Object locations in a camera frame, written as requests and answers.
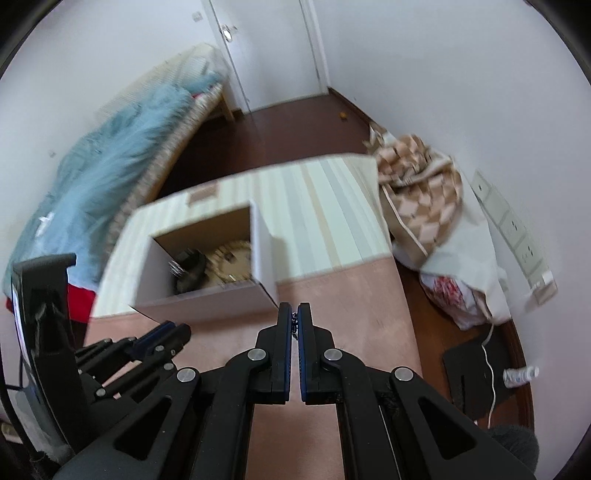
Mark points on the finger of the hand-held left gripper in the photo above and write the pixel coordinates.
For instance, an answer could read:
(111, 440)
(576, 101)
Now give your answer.
(157, 364)
(154, 336)

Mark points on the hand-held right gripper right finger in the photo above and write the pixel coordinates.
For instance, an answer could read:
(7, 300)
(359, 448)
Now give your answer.
(304, 332)

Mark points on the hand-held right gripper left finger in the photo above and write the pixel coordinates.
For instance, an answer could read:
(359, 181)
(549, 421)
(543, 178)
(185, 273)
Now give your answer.
(287, 332)

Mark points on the cardboard box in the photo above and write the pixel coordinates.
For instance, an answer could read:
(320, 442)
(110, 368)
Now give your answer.
(207, 300)

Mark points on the black smart band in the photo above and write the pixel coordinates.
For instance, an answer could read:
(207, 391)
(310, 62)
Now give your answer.
(191, 272)

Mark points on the red bed sheet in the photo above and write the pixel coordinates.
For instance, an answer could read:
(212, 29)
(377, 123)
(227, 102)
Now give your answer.
(78, 302)

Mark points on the striped and pink table cloth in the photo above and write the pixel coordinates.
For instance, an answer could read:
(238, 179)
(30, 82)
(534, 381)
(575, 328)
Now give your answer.
(332, 230)

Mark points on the white tissue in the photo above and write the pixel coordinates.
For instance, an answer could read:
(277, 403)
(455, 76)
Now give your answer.
(46, 219)

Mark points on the red and white bag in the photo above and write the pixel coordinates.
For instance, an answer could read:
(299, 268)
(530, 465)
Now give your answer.
(448, 295)

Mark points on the light blue duvet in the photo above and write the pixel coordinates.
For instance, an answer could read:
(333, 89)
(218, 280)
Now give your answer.
(101, 175)

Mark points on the black floor board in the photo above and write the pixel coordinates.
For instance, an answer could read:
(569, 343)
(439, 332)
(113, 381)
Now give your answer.
(471, 369)

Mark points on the brown checkered blanket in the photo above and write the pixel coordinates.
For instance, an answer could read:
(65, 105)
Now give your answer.
(420, 194)

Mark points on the white plastic bag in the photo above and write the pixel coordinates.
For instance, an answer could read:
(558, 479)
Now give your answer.
(466, 249)

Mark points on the beige woven mattress cover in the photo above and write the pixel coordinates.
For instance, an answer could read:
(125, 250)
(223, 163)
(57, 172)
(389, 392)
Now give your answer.
(166, 152)

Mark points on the white bottle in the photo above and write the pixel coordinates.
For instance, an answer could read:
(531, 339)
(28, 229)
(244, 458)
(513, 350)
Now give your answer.
(521, 376)

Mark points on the white power strip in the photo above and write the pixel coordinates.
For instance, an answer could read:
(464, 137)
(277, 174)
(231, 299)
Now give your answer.
(512, 226)

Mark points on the person's dark fleece clothing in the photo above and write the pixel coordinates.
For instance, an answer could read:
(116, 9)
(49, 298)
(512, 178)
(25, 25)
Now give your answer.
(515, 447)

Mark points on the white charger plug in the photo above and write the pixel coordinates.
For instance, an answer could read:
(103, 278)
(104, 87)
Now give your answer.
(546, 279)

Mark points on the white pillow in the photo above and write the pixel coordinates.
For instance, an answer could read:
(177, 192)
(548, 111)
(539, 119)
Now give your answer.
(203, 62)

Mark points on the white door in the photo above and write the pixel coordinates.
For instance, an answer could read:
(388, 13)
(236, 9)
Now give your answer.
(272, 50)

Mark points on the wooden bed frame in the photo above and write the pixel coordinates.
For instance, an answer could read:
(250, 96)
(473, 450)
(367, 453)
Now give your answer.
(225, 108)

